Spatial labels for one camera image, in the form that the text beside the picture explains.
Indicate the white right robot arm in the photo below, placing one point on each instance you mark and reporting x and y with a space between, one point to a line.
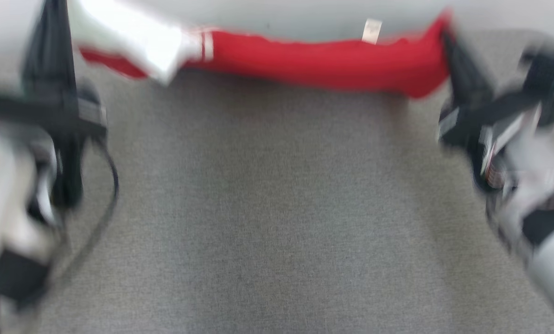
550 260

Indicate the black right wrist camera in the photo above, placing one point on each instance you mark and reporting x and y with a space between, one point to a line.
546 74

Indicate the red white striped garment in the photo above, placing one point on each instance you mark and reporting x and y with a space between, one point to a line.
314 60

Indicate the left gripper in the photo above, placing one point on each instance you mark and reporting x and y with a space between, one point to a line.
68 120

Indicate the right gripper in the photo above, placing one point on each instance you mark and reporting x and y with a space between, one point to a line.
480 125

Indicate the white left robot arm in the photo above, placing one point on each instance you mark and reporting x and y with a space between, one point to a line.
8 199

